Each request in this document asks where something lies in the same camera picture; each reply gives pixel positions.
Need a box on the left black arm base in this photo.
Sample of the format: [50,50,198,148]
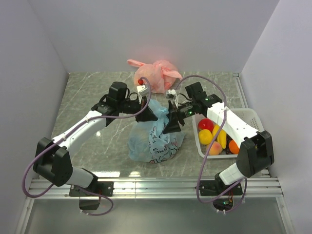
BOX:
[69,180,115,212]

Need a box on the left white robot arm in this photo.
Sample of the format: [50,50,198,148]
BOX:
[33,77,157,196]

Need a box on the red fake apple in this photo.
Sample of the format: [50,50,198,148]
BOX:
[197,118,214,132]

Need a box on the yellow fake banana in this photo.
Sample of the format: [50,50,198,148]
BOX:
[212,124,227,149]

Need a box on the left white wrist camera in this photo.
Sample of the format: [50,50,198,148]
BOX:
[136,84,150,97]

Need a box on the white plastic basket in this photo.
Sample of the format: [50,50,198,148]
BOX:
[192,108,264,159]

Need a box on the yellow fake orange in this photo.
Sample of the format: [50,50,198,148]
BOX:
[198,129,213,145]

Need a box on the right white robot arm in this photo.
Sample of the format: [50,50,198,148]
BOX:
[163,82,274,195]

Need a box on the blue plastic bag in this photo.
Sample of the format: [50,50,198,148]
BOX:
[128,99,185,163]

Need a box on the fake peach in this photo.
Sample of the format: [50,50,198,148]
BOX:
[208,141,223,156]

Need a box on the dark fake grape bunch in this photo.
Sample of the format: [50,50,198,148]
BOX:
[225,135,233,155]

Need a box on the pink tied plastic bag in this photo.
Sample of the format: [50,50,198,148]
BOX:
[127,59,182,94]

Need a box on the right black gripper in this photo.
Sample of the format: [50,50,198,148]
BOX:
[162,100,196,135]

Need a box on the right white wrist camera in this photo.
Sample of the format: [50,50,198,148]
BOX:
[165,89,178,106]

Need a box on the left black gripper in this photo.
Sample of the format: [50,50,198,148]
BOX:
[118,95,158,123]

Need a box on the aluminium rail frame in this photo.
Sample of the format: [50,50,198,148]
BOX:
[14,72,295,234]

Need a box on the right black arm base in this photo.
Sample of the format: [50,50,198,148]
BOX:
[196,179,247,214]

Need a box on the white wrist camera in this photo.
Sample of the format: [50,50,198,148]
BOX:
[136,84,150,97]
[165,89,178,106]

